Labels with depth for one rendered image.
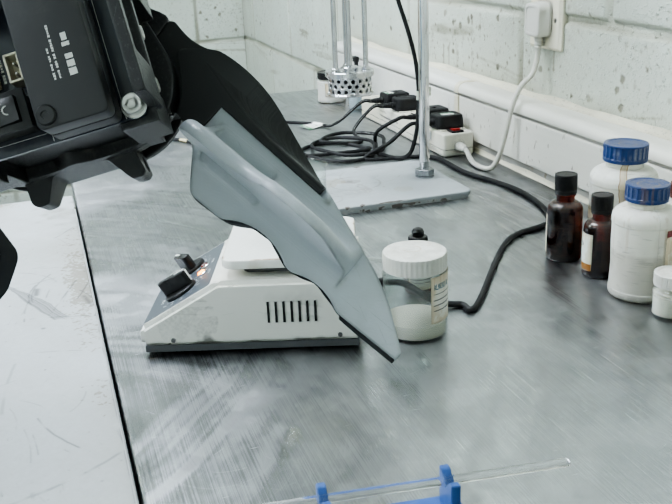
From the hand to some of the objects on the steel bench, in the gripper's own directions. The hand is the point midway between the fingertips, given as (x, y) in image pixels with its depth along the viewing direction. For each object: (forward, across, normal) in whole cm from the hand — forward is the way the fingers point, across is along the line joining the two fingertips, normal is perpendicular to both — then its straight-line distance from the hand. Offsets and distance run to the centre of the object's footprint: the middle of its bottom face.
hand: (166, 435), depth 29 cm
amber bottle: (0, +31, +74) cm, 80 cm away
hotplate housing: (-2, -1, +60) cm, 60 cm away
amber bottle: (+3, +33, +69) cm, 77 cm away
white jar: (-44, +16, +169) cm, 175 cm away
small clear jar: (+8, +36, +59) cm, 69 cm away
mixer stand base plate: (-17, +11, +102) cm, 104 cm away
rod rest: (+12, +5, +30) cm, 33 cm away
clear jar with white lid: (+2, +12, +58) cm, 59 cm away
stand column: (-16, +23, +105) cm, 108 cm away
